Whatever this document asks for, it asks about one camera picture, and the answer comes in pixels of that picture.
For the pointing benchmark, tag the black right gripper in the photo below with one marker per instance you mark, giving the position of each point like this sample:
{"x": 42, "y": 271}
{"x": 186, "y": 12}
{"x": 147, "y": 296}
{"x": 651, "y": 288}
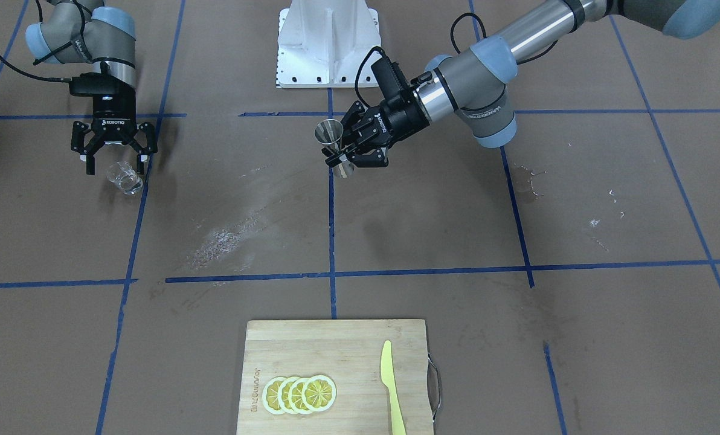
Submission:
{"x": 110, "y": 116}

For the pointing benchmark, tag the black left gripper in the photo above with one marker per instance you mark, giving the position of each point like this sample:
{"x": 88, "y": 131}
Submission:
{"x": 398, "y": 117}

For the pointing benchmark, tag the steel jigger measuring cup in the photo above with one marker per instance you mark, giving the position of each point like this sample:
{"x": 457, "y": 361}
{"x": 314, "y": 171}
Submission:
{"x": 329, "y": 134}

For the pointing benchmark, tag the clear glass shaker cup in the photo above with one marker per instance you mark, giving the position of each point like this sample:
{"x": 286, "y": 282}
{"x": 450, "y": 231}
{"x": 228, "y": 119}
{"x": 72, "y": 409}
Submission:
{"x": 124, "y": 177}

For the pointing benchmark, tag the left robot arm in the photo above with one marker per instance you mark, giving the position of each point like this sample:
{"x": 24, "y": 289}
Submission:
{"x": 473, "y": 83}

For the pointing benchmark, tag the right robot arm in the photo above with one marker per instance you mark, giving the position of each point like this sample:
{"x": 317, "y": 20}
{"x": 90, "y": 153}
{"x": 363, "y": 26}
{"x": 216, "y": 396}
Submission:
{"x": 92, "y": 32}

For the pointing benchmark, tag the wooden cutting board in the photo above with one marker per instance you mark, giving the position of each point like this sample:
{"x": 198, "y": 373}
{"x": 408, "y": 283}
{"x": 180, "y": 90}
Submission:
{"x": 348, "y": 351}

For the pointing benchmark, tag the yellow plastic knife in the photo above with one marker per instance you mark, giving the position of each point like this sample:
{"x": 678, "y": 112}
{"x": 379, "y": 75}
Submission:
{"x": 387, "y": 371}

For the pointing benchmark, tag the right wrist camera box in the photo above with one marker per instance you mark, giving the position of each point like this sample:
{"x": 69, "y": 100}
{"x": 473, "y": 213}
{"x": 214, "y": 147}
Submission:
{"x": 92, "y": 84}

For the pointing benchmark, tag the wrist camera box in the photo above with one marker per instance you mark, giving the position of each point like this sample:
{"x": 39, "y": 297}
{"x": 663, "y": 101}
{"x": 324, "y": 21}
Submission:
{"x": 392, "y": 83}
{"x": 92, "y": 84}

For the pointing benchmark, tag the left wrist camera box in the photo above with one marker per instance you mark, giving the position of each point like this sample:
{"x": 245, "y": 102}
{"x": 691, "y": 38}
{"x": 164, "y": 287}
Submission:
{"x": 392, "y": 83}

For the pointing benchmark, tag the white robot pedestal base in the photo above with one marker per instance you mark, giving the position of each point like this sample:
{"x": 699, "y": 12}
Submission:
{"x": 321, "y": 44}

